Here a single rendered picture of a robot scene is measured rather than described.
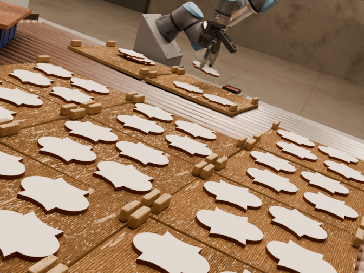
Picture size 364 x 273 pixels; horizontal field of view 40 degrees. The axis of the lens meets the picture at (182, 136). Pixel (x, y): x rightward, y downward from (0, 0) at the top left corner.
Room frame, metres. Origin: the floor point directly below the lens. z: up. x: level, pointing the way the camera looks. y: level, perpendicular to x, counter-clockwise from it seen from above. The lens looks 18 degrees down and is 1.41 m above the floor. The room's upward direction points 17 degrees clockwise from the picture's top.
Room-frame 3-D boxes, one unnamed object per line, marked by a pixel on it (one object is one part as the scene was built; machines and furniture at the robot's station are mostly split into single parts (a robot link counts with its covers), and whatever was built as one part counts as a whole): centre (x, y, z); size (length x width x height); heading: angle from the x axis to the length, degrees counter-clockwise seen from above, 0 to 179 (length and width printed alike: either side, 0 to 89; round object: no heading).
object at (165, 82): (2.16, -0.04, 0.93); 0.41 x 0.35 x 0.02; 67
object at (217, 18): (2.23, -0.01, 1.24); 0.08 x 0.08 x 0.05
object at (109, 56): (2.32, 0.36, 0.93); 0.41 x 0.35 x 0.02; 66
